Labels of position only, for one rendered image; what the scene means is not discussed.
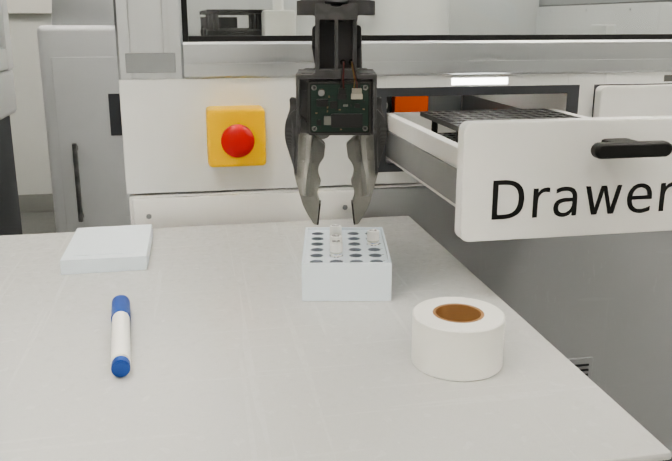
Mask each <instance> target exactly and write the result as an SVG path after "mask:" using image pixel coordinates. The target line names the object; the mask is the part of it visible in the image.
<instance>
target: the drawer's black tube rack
mask: <svg viewBox="0 0 672 461"><path fill-rule="evenodd" d="M420 116H421V117H424V118H426V119H429V120H431V121H432V128H431V131H433V132H435V133H437V134H439V135H441V136H444V137H446V138H448V139H450V140H452V141H454V142H457V143H458V131H459V126H460V125H461V124H462V123H463V122H464V121H475V120H514V119H553V118H581V117H577V116H573V115H569V114H565V113H561V112H557V111H553V110H549V109H501V110H458V111H420ZM438 124H441V125H443V126H445V127H448V128H450V129H453V130H455V131H456V132H446V133H438Z"/></svg>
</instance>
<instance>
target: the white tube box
mask: <svg viewBox="0 0 672 461"><path fill-rule="evenodd" d="M369 229H377V230H379V242H378V245H376V246H371V245H368V241H367V231H368V230H369ZM341 236H342V242H343V251H342V257H331V253H330V227H306V228H305V237H304V246H303V255H302V264H301V265H302V301H391V288H392V262H391V258H390V254H389V250H388V246H387V242H386V239H385V235H384V231H383V227H342V234H341Z"/></svg>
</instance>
